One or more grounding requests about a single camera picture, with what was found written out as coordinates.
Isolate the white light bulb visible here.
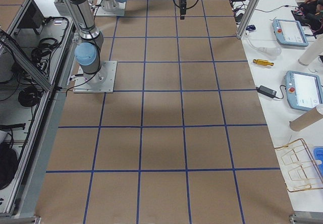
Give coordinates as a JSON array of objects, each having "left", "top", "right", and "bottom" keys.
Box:
[{"left": 257, "top": 47, "right": 282, "bottom": 57}]

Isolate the upper blue teach pendant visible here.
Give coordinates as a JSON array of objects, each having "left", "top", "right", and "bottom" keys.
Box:
[{"left": 272, "top": 19, "right": 308, "bottom": 47}]

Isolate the blue teach pendant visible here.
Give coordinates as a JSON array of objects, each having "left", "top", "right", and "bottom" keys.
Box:
[
  {"left": 272, "top": 19, "right": 308, "bottom": 47},
  {"left": 285, "top": 71, "right": 322, "bottom": 111}
]

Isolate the black power adapter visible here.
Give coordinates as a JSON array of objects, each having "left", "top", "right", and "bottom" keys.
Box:
[{"left": 256, "top": 85, "right": 277, "bottom": 98}]

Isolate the upper white tube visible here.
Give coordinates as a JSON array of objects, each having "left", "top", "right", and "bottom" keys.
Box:
[{"left": 298, "top": 34, "right": 323, "bottom": 66}]

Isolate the lower blue teach pendant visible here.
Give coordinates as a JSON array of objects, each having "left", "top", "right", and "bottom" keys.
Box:
[{"left": 285, "top": 71, "right": 322, "bottom": 111}]

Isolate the lower cardboard tube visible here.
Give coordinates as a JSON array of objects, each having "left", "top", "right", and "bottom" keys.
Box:
[{"left": 289, "top": 104, "right": 322, "bottom": 132}]

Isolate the blue plastic container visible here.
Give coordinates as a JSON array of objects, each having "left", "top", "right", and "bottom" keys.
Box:
[{"left": 313, "top": 147, "right": 323, "bottom": 174}]

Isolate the aluminium frame post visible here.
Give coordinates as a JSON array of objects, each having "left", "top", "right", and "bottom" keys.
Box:
[{"left": 236, "top": 0, "right": 260, "bottom": 39}]

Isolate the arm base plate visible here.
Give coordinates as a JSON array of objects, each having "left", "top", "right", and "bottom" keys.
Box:
[
  {"left": 94, "top": 0, "right": 126, "bottom": 17},
  {"left": 72, "top": 61, "right": 118, "bottom": 93}
]

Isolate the black cable coil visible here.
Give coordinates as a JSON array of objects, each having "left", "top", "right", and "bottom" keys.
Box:
[{"left": 18, "top": 84, "right": 41, "bottom": 108}]

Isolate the gold wire rack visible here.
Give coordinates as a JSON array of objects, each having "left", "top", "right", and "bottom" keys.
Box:
[{"left": 275, "top": 138, "right": 322, "bottom": 193}]

